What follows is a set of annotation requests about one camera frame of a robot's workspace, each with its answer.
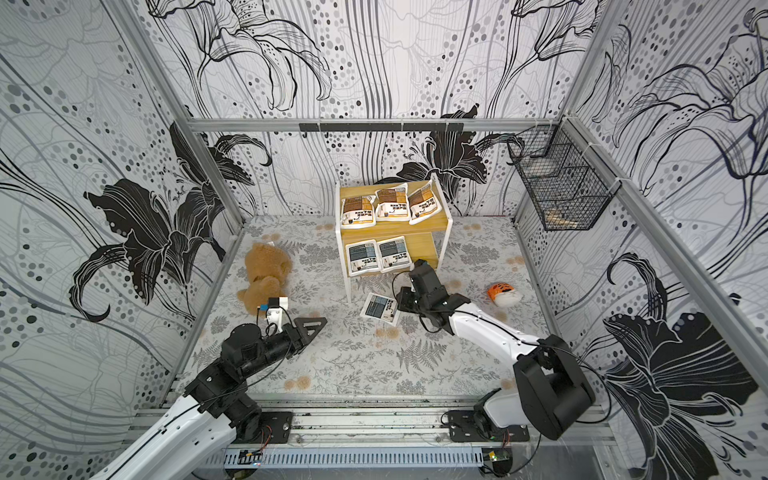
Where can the blue coffee bag top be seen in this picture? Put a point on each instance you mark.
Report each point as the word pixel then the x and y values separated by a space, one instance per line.
pixel 362 258

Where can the blue coffee bag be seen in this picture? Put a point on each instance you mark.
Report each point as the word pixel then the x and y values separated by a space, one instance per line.
pixel 394 255
pixel 362 258
pixel 380 308

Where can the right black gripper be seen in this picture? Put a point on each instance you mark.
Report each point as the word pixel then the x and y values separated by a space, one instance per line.
pixel 422 282

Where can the black wire basket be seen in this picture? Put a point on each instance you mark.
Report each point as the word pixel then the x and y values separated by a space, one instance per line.
pixel 566 192

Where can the brown teddy bear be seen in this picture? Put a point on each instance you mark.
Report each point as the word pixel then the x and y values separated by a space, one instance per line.
pixel 267 269

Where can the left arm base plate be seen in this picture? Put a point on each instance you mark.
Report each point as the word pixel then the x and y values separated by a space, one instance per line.
pixel 270 427

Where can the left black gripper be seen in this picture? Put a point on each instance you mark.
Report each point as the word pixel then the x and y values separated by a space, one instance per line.
pixel 295 336

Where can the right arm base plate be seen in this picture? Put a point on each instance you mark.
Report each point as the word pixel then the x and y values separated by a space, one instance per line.
pixel 467 426

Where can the brown coffee bag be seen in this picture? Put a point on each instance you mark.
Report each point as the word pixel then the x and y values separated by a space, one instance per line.
pixel 392 204
pixel 423 204
pixel 358 212

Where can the blue coffee bag back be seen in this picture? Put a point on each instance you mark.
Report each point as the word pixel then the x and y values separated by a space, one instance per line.
pixel 380 308

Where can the grey slotted cable duct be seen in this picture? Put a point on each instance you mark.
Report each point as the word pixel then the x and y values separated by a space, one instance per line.
pixel 327 458

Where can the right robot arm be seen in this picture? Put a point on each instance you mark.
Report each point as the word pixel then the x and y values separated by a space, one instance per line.
pixel 552 391

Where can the orange white toy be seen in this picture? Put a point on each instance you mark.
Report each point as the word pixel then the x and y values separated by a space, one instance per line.
pixel 503 295

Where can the black wall bar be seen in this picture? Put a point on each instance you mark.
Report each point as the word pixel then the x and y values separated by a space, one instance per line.
pixel 327 127

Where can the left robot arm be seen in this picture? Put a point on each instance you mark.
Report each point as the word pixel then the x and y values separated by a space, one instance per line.
pixel 215 409

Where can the white wooden two-tier shelf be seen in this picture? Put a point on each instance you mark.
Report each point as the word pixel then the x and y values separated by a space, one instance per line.
pixel 427 240

